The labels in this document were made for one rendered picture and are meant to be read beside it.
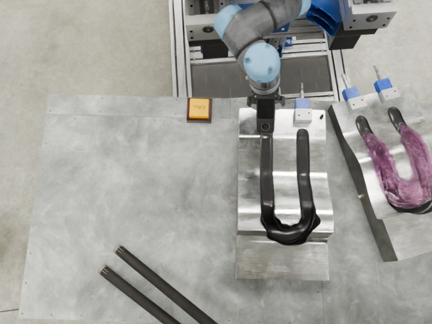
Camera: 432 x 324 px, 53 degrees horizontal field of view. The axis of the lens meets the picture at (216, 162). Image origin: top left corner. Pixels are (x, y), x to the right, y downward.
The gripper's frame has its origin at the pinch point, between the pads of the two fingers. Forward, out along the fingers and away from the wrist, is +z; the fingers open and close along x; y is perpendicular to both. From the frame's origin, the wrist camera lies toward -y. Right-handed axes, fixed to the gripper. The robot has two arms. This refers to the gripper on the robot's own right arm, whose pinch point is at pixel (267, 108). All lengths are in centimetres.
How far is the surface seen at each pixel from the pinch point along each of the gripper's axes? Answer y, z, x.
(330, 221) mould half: -31.9, -1.2, -17.5
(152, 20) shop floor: 76, 98, 67
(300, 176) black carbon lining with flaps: -19.1, 5.1, -9.8
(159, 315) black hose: -58, -5, 29
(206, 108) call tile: 2.5, 8.5, 19.4
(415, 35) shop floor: 69, 117, -77
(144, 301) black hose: -55, -4, 33
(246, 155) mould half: -13.1, 3.3, 6.0
